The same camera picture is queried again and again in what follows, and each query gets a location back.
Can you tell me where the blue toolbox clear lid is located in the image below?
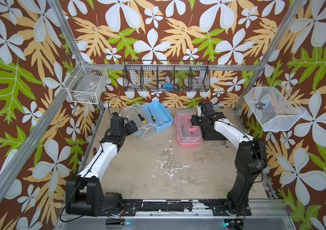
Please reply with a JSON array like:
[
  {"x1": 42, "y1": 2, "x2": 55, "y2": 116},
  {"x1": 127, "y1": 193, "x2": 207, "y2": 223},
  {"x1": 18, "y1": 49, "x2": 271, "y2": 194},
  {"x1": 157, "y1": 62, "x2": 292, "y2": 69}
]
[{"x1": 122, "y1": 100, "x2": 174, "y2": 141}]

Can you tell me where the pink toolbox clear lid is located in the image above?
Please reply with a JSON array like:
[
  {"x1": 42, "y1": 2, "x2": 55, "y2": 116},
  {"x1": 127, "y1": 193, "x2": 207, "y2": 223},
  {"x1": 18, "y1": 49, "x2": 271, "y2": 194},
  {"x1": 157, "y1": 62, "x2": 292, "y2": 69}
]
[{"x1": 174, "y1": 110, "x2": 202, "y2": 148}]

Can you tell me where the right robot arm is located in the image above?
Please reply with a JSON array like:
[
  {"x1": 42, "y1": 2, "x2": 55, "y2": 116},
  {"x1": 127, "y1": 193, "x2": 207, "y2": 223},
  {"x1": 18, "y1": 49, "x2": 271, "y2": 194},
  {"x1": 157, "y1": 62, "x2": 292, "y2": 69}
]
[{"x1": 191, "y1": 103, "x2": 267, "y2": 216}]

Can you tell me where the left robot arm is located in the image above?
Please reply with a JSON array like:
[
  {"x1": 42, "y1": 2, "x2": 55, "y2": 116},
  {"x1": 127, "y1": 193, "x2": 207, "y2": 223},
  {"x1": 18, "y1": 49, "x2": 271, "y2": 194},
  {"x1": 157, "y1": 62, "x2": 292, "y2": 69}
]
[{"x1": 64, "y1": 113, "x2": 138, "y2": 217}]

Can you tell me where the short black yellow screwdriver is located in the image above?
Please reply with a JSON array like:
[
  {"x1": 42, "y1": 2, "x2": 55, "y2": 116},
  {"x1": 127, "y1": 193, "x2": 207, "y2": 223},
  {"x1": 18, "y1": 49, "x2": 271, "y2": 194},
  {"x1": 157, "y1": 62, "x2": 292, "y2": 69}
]
[{"x1": 137, "y1": 111, "x2": 146, "y2": 124}]

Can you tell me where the black plastic tool case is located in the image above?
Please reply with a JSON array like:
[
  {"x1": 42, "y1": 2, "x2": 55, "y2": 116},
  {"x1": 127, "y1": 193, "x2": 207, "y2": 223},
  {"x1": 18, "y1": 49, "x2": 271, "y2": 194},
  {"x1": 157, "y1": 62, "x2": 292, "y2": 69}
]
[{"x1": 200, "y1": 113, "x2": 228, "y2": 140}]

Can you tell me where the blue object in basket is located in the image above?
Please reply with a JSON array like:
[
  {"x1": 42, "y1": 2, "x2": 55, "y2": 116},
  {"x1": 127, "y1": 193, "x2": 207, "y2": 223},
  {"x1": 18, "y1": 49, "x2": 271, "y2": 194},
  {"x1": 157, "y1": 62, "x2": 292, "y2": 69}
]
[{"x1": 163, "y1": 83, "x2": 174, "y2": 92}]

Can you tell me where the metal object in basket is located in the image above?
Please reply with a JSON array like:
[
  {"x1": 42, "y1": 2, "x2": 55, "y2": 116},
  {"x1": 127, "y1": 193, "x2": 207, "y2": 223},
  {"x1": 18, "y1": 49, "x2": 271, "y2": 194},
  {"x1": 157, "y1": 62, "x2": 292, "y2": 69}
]
[{"x1": 255, "y1": 102, "x2": 265, "y2": 110}]

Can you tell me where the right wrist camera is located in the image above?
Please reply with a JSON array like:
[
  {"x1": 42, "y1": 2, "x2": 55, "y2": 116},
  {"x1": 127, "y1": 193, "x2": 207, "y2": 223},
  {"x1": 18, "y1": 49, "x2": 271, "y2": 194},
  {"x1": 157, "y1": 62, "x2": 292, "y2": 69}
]
[{"x1": 197, "y1": 105, "x2": 202, "y2": 117}]

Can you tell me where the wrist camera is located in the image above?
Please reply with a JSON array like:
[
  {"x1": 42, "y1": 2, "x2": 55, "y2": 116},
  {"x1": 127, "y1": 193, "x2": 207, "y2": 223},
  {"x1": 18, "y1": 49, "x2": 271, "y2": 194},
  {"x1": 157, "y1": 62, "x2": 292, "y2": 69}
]
[
  {"x1": 197, "y1": 105, "x2": 202, "y2": 117},
  {"x1": 111, "y1": 112, "x2": 120, "y2": 117}
]

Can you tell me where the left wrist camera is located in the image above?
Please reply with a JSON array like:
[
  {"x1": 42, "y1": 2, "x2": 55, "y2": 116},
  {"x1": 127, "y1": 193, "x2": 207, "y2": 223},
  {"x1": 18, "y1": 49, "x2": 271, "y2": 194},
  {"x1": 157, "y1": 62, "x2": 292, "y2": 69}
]
[{"x1": 111, "y1": 112, "x2": 120, "y2": 117}]

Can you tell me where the black wire mesh basket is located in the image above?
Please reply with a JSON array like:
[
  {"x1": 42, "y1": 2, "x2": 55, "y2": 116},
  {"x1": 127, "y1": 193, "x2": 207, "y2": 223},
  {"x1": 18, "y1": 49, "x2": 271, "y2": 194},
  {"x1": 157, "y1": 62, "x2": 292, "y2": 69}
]
[{"x1": 122, "y1": 60, "x2": 211, "y2": 93}]

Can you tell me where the white wire basket left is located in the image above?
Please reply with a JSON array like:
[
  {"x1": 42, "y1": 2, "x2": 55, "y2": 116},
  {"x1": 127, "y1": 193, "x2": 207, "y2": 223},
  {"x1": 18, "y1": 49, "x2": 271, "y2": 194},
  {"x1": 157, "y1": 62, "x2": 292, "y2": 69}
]
[{"x1": 63, "y1": 62, "x2": 108, "y2": 104}]

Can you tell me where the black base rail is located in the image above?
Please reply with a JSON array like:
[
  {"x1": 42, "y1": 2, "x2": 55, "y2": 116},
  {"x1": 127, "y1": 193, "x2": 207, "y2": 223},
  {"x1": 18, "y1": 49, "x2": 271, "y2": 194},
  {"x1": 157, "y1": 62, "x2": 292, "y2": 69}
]
[{"x1": 105, "y1": 199, "x2": 252, "y2": 217}]

